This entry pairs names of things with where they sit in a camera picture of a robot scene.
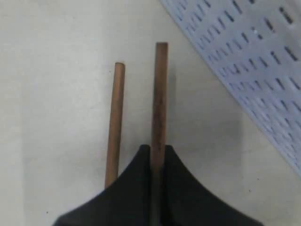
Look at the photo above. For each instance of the white perforated plastic basket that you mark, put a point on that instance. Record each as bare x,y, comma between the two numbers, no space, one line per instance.
254,47

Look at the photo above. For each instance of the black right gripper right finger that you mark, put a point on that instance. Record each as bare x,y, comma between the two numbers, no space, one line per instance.
186,202

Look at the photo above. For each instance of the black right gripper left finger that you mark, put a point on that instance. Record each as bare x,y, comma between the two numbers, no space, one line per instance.
125,202

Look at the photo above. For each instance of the wooden chopstick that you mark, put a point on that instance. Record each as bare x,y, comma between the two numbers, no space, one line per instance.
158,131
114,138

